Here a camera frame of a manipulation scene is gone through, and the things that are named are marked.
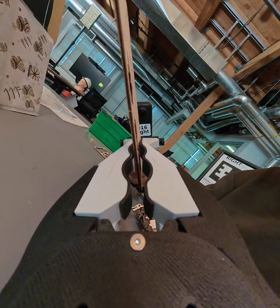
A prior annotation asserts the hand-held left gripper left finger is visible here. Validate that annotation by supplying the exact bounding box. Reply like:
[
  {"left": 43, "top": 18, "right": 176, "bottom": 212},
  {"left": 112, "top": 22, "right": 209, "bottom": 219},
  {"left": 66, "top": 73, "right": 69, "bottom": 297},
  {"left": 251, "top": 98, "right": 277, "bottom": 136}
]
[{"left": 74, "top": 140, "right": 134, "bottom": 231}]

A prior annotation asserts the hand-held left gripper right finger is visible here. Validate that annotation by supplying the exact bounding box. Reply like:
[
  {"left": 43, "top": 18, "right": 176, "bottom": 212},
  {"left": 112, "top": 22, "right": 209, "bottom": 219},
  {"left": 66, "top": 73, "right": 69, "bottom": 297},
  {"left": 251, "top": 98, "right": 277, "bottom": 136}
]
[{"left": 140, "top": 141, "right": 200, "bottom": 230}]

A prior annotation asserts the wooden model assembly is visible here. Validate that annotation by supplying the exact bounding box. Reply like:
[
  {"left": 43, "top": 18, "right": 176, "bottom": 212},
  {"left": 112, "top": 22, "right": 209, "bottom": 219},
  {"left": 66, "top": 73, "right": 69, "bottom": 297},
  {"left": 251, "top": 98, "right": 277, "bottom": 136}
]
[{"left": 131, "top": 203, "right": 158, "bottom": 232}]

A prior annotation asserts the wooden puzzle sheet with wheels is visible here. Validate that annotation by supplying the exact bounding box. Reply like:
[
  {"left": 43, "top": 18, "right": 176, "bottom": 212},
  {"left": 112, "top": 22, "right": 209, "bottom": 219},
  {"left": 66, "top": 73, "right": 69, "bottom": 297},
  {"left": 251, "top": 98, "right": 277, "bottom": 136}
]
[{"left": 114, "top": 0, "right": 143, "bottom": 193}]

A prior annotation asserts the grey desk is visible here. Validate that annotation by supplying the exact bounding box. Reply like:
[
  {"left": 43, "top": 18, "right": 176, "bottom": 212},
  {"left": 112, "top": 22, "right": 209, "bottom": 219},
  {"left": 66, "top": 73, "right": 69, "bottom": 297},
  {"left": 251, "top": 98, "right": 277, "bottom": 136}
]
[{"left": 0, "top": 105, "right": 121, "bottom": 308}]

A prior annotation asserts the person's right hand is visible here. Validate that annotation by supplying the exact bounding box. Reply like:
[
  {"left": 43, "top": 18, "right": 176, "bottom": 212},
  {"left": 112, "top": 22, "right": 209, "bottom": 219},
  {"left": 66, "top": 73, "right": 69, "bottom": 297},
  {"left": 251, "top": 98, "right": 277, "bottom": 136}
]
[{"left": 128, "top": 170, "right": 148, "bottom": 186}]

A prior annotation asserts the green plastic bin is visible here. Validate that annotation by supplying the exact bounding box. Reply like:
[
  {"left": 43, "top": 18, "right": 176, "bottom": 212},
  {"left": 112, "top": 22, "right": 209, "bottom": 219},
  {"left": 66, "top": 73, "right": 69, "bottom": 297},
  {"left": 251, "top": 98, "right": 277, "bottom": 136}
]
[{"left": 89, "top": 109, "right": 134, "bottom": 152}]

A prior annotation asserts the mannequin head with helmet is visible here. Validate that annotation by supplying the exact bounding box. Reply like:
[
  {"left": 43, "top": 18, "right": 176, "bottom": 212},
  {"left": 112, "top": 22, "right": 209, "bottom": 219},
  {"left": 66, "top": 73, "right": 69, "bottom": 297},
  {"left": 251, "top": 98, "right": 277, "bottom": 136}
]
[{"left": 73, "top": 77, "right": 92, "bottom": 96}]

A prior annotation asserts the white sign on pole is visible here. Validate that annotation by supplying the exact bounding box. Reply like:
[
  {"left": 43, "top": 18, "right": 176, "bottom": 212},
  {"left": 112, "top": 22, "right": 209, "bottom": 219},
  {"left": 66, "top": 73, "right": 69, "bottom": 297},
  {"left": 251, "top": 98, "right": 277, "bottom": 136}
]
[{"left": 79, "top": 4, "right": 102, "bottom": 29}]

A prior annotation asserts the printed instruction booklet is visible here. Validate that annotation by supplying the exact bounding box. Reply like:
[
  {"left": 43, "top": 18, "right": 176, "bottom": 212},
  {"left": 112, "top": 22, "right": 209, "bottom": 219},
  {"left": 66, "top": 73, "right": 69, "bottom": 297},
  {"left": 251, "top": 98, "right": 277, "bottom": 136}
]
[{"left": 0, "top": 0, "right": 54, "bottom": 116}]

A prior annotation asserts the black computer monitor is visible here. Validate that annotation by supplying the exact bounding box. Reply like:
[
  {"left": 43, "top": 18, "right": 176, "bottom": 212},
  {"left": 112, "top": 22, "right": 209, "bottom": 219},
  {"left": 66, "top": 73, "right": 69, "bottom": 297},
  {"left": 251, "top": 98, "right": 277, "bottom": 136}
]
[{"left": 23, "top": 0, "right": 66, "bottom": 46}]

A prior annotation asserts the wooden puzzle frame sheet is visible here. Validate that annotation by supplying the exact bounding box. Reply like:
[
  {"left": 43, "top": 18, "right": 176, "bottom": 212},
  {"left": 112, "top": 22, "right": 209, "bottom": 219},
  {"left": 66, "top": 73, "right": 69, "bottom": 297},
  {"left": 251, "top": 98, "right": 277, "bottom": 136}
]
[{"left": 94, "top": 145, "right": 112, "bottom": 158}]

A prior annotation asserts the wooden post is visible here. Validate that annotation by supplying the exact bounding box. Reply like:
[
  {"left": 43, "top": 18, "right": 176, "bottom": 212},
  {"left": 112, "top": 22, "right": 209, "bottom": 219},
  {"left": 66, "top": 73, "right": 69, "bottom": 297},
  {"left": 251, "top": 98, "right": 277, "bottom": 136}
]
[{"left": 158, "top": 85, "right": 224, "bottom": 154}]

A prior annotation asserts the black wall screen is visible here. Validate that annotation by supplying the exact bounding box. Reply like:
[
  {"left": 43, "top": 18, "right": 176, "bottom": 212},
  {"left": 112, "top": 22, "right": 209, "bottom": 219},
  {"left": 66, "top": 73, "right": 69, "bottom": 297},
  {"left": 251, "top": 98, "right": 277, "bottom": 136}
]
[{"left": 69, "top": 53, "right": 112, "bottom": 94}]

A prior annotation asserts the silver ventilation duct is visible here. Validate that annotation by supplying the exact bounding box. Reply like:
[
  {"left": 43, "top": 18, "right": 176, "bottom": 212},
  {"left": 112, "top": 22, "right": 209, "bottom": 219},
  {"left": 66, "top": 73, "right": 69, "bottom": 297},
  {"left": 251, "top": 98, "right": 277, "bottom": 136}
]
[{"left": 130, "top": 0, "right": 280, "bottom": 166}]

